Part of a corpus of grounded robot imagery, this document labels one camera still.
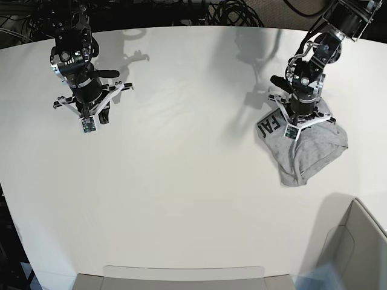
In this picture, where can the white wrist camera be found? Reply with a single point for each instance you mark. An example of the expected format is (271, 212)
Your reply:
(292, 132)
(87, 125)

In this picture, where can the grey T-shirt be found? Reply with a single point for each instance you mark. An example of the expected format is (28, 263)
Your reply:
(300, 160)

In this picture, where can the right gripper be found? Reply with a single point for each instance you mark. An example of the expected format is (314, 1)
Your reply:
(86, 100)

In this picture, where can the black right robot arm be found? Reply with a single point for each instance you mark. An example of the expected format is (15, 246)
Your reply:
(71, 59)

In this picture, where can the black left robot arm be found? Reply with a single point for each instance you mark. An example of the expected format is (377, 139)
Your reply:
(304, 75)

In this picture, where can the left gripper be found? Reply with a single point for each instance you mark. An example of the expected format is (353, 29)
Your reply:
(296, 113)

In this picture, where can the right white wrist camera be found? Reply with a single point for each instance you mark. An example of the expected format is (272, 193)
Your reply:
(87, 125)

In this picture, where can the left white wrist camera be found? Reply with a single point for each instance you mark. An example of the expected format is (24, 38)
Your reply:
(292, 132)

